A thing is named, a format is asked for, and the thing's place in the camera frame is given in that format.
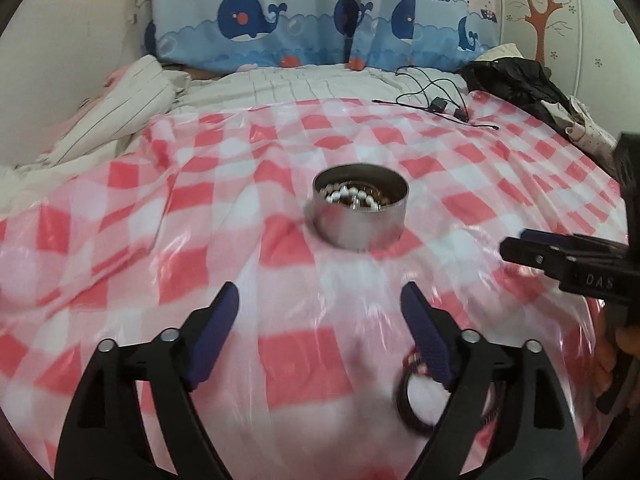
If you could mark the black jacket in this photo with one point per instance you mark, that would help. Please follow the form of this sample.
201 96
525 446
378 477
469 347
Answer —
515 80

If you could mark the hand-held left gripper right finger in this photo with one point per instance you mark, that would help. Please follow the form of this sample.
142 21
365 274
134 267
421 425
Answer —
425 332

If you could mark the pink white checkered plastic sheet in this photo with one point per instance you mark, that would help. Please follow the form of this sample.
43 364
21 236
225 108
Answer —
250 260

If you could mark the white striped blanket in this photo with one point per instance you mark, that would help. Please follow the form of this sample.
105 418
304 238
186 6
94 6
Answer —
135 100

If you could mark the white patterned cloth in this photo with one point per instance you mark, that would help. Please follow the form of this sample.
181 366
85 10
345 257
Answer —
590 130

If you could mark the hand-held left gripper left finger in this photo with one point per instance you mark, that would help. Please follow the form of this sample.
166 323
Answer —
212 335

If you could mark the round metal tin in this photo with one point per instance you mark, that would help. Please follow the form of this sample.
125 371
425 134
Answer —
360 230

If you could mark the person's right hand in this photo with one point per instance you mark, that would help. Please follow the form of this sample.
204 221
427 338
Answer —
629 345

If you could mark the black charger plug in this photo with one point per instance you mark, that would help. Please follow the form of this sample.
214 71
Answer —
439 104

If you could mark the black bangle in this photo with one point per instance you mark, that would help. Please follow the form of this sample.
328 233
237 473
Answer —
402 400

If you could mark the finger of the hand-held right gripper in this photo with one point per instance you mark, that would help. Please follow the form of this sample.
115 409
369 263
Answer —
570 239
540 257

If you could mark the blue whale print curtain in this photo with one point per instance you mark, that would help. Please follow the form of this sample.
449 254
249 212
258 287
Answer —
250 20

